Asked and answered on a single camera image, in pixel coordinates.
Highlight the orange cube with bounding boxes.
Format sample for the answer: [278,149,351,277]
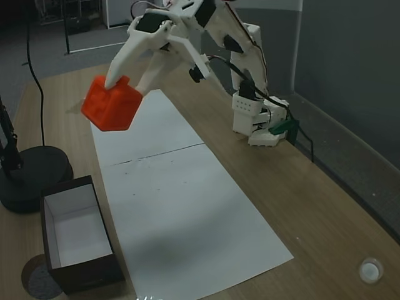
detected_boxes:
[80,74,144,132]

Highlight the brown cardboard box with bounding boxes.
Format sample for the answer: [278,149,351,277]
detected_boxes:
[39,174,126,296]

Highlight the white paper sheet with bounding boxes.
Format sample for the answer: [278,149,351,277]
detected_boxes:
[101,143,294,300]
[89,89,206,166]

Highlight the green table clamp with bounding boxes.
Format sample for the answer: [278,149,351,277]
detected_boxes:
[270,118,301,143]

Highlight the black desk stand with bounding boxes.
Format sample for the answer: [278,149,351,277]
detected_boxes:
[0,93,74,215]

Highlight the white round table cap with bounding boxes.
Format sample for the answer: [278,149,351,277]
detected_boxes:
[358,257,384,284]

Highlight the white gripper camera mount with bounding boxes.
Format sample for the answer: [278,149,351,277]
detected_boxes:
[168,32,212,84]

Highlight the black camera cable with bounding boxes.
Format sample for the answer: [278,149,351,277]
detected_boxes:
[207,56,315,163]

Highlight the black stand cable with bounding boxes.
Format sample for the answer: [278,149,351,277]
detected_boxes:
[26,0,47,148]

